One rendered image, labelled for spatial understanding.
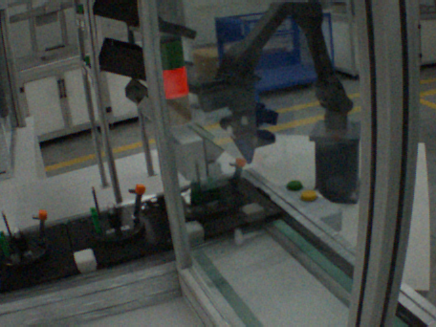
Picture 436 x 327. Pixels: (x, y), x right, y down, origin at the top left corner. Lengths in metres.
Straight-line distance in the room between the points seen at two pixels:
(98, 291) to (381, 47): 0.84
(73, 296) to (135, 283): 0.14
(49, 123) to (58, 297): 4.16
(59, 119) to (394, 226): 4.84
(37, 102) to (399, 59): 4.82
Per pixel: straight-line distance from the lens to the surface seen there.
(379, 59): 0.27
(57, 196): 1.65
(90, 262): 1.00
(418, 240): 1.21
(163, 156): 0.84
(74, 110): 5.05
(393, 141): 0.28
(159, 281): 1.01
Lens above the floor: 1.52
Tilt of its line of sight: 23 degrees down
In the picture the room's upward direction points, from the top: 6 degrees counter-clockwise
